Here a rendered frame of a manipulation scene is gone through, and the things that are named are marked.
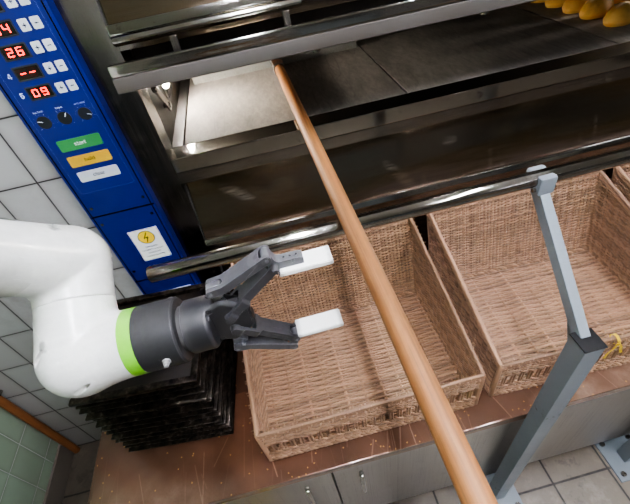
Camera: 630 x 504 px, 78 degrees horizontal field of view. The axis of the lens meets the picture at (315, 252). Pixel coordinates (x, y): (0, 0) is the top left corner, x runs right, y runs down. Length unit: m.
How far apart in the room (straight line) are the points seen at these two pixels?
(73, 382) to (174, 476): 0.65
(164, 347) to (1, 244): 0.21
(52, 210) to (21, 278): 0.59
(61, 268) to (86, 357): 0.12
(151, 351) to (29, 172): 0.65
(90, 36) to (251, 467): 1.01
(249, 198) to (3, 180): 0.55
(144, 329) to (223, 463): 0.66
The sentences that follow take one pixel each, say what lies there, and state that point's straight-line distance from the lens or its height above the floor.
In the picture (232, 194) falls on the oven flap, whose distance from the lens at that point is 1.07.
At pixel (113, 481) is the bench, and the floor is 0.58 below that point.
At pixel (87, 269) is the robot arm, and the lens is 0.60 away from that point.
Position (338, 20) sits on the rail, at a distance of 0.78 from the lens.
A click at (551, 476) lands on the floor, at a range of 1.77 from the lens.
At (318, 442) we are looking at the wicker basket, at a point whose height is 0.61.
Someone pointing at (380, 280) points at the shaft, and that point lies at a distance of 0.54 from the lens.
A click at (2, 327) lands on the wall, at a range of 1.50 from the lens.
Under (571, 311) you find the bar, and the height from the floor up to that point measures 0.98.
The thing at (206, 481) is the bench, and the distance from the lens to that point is 1.15.
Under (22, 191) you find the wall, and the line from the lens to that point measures 1.13.
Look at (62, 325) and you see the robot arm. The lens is 0.59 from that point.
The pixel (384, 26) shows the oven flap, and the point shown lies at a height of 1.40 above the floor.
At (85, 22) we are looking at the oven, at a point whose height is 1.48.
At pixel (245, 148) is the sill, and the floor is 1.16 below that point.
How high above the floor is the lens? 1.61
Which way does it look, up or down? 43 degrees down
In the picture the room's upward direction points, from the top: 11 degrees counter-clockwise
